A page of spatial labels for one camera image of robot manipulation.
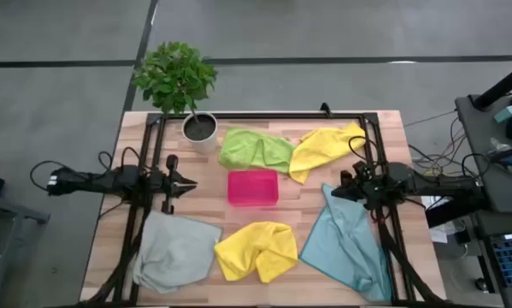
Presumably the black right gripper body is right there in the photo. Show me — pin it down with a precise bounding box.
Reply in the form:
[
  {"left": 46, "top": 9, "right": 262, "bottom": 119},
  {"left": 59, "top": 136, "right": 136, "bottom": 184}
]
[{"left": 339, "top": 160, "right": 387, "bottom": 211}]

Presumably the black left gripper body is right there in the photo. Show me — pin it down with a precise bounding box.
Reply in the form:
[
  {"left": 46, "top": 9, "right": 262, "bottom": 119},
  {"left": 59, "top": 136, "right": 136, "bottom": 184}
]
[{"left": 151, "top": 153, "right": 185, "bottom": 215}]

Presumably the grey microfiber towel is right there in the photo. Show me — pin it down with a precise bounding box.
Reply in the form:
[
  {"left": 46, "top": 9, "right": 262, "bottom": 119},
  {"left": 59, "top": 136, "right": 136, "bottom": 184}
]
[{"left": 132, "top": 210, "right": 223, "bottom": 294}]

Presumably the yellow microfiber towel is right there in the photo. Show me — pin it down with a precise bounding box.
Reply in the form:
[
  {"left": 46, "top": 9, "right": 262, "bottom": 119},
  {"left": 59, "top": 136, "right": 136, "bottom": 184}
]
[
  {"left": 214, "top": 221, "right": 299, "bottom": 284},
  {"left": 288, "top": 121, "right": 367, "bottom": 186}
]

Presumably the teal blue microfiber towel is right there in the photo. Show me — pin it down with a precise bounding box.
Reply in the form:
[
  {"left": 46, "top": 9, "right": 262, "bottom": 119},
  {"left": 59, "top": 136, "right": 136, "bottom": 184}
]
[{"left": 298, "top": 183, "right": 394, "bottom": 304}]

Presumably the green microfiber towel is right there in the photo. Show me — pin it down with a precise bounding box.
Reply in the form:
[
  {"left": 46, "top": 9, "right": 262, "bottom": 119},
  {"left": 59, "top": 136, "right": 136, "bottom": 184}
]
[{"left": 217, "top": 127, "right": 297, "bottom": 175}]

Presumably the pink plastic bin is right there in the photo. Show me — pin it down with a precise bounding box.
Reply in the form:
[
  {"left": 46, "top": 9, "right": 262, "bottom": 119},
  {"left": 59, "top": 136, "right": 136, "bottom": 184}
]
[{"left": 227, "top": 169, "right": 280, "bottom": 208}]

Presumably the black beam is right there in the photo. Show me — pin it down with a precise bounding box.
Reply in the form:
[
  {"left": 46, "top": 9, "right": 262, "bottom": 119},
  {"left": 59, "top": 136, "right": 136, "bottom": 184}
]
[{"left": 425, "top": 196, "right": 491, "bottom": 228}]

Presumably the white paper sheet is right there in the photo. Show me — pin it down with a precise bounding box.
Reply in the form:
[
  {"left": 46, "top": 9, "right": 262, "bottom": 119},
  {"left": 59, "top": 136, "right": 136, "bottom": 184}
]
[{"left": 421, "top": 194, "right": 464, "bottom": 246}]

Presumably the green plant in white pot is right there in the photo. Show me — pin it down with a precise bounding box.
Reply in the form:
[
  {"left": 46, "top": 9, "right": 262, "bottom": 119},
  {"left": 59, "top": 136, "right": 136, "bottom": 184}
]
[{"left": 131, "top": 40, "right": 220, "bottom": 156}]

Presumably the grey desk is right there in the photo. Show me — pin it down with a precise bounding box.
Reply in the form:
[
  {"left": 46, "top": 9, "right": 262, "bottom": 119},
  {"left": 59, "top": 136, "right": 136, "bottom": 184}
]
[{"left": 454, "top": 92, "right": 512, "bottom": 215}]

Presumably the small teal box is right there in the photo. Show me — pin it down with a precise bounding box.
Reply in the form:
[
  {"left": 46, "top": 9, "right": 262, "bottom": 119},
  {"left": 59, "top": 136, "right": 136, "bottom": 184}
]
[{"left": 493, "top": 104, "right": 512, "bottom": 124}]

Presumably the grey side table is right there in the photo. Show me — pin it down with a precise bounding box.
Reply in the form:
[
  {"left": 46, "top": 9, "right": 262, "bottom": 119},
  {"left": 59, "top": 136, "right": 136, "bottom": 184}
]
[{"left": 0, "top": 192, "right": 51, "bottom": 308}]

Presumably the black pole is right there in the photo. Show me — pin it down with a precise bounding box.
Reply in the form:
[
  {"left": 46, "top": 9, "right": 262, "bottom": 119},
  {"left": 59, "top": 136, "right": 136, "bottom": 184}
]
[{"left": 471, "top": 59, "right": 512, "bottom": 111}]

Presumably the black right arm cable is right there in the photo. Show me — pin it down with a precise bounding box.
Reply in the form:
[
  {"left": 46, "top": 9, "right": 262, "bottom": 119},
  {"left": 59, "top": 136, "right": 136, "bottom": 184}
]
[{"left": 348, "top": 135, "right": 383, "bottom": 166}]

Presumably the grey floor cable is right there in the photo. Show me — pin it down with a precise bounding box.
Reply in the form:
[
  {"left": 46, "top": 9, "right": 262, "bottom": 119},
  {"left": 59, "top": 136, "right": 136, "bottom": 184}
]
[{"left": 403, "top": 109, "right": 458, "bottom": 128}]

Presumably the black metal rig frame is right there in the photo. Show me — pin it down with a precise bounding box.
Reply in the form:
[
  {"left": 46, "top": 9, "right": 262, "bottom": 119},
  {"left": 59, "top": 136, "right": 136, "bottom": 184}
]
[{"left": 82, "top": 111, "right": 449, "bottom": 308}]

